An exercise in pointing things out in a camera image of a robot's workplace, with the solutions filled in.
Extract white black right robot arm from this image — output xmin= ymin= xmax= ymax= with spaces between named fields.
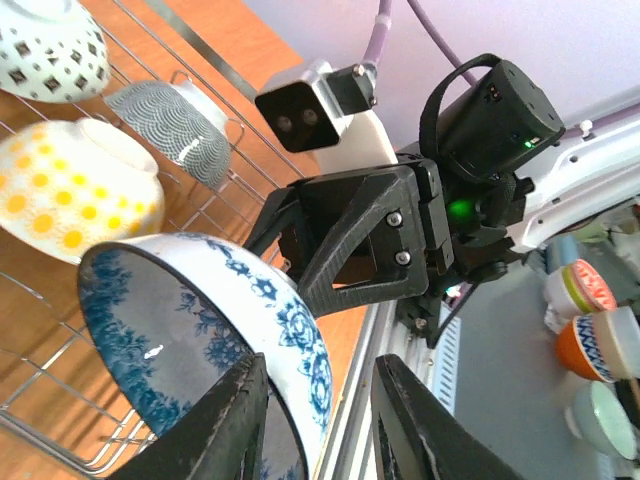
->
xmin=244 ymin=53 xmax=639 ymax=346

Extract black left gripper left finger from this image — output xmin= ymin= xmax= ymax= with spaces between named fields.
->
xmin=110 ymin=353 xmax=268 ymax=480

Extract yellow blue patterned bowl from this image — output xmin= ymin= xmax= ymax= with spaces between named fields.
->
xmin=1 ymin=117 xmax=165 ymax=264

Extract orange blue patterned cup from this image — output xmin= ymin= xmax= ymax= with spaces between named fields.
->
xmin=554 ymin=306 xmax=639 ymax=383

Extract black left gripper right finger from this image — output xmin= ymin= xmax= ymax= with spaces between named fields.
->
xmin=371 ymin=354 xmax=522 ymax=480

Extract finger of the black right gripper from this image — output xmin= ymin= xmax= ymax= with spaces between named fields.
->
xmin=298 ymin=165 xmax=429 ymax=317

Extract white green red cup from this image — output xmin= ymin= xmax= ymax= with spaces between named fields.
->
xmin=543 ymin=259 xmax=618 ymax=319

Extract aluminium frame rails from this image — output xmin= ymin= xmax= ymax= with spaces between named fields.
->
xmin=314 ymin=302 xmax=461 ymax=480

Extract blue floral white bowl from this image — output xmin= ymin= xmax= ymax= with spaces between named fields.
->
xmin=77 ymin=232 xmax=333 ymax=479

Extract white teal small bowl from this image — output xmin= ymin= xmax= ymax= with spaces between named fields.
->
xmin=564 ymin=382 xmax=637 ymax=460

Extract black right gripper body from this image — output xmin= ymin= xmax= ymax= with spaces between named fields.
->
xmin=244 ymin=154 xmax=534 ymax=345

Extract pink patterned bowl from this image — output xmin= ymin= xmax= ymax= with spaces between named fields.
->
xmin=1 ymin=0 xmax=111 ymax=104

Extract grey speckled bowl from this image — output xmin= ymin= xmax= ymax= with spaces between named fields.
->
xmin=104 ymin=80 xmax=231 ymax=189

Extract metal wire dish rack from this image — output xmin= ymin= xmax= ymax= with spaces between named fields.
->
xmin=0 ymin=0 xmax=361 ymax=475

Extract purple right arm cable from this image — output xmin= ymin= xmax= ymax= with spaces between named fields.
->
xmin=362 ymin=0 xmax=640 ymax=126

